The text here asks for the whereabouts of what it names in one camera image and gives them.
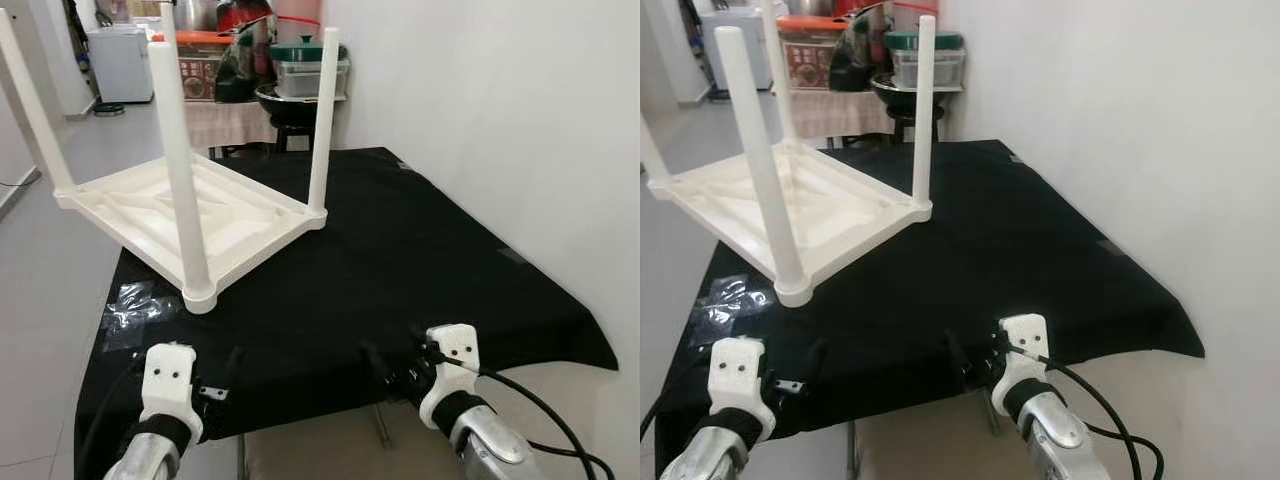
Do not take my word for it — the clear tape cross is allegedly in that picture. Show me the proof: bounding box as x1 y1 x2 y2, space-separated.
690 275 776 346
100 280 183 351

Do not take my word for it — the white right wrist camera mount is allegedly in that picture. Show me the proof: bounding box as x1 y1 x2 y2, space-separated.
418 325 481 431
990 313 1051 416

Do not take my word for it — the grey cabinet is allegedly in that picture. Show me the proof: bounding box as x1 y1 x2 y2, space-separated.
88 25 156 103
700 8 771 93

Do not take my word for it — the orange lidded storage box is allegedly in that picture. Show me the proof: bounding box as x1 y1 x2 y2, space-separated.
778 15 851 91
175 30 236 101

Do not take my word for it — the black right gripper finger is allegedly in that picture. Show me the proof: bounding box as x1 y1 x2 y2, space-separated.
944 330 973 379
359 340 393 389

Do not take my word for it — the clear plastic storage container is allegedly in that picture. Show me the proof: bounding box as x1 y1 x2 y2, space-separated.
890 48 966 91
272 60 351 99

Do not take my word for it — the beige side table cloth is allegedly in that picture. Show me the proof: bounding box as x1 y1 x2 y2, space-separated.
185 98 281 149
790 88 896 139

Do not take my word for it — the green pot lid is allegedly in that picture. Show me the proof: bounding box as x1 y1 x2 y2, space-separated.
883 30 963 51
270 38 326 63

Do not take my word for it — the white plastic children table top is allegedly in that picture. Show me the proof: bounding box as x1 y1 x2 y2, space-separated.
647 140 934 308
55 150 329 314

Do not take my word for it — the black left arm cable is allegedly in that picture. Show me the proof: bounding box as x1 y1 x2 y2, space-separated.
640 370 716 441

